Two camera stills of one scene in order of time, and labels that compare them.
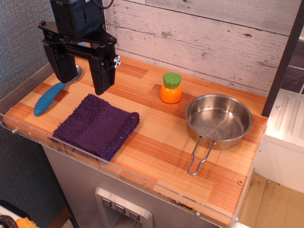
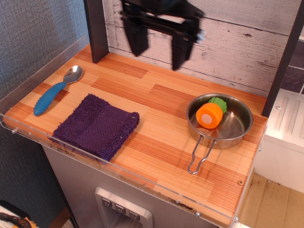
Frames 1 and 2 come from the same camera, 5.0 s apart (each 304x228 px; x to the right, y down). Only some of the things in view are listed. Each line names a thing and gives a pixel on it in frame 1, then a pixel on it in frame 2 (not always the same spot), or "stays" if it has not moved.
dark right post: [275, 87] stays
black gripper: [76, 27] -> [180, 17]
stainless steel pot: [219, 120] stays
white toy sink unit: [281, 159] stays
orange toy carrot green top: [171, 91] -> [210, 115]
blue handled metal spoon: [46, 100] stays
